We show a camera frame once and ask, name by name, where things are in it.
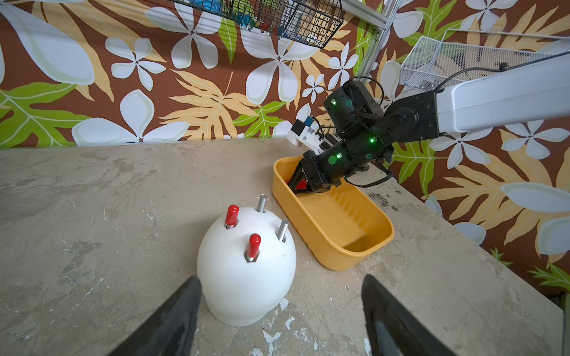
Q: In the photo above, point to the red screw protection sleeve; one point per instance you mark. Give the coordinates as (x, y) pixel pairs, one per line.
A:
(231, 219)

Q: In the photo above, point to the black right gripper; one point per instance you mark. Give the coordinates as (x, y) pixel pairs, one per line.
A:
(320, 175)

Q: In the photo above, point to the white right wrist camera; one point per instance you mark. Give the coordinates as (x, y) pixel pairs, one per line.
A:
(308, 133)

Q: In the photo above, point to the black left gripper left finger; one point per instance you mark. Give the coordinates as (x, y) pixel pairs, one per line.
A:
(171, 328)

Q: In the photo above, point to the yellow plastic tray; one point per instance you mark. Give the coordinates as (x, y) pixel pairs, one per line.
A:
(342, 227)

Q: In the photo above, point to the white dome screw fixture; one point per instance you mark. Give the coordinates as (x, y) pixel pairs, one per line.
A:
(236, 292)

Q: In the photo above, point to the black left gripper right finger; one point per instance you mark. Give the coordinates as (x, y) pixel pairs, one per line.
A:
(391, 328)

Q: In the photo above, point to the back right metal screw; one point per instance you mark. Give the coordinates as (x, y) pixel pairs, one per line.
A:
(262, 200)

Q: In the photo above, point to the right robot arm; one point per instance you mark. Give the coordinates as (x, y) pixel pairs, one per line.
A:
(538, 90)

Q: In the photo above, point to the pile of red sleeves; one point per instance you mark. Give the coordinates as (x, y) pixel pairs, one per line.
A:
(302, 185)

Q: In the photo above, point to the metal screw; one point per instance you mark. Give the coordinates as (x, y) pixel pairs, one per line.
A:
(282, 230)
(262, 200)

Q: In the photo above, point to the black wire basket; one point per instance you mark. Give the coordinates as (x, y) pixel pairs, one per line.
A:
(312, 23)

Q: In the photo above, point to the white mesh basket right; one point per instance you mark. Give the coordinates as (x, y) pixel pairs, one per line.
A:
(432, 61)

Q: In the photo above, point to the front right metal screw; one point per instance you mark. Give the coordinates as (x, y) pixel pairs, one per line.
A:
(282, 230)

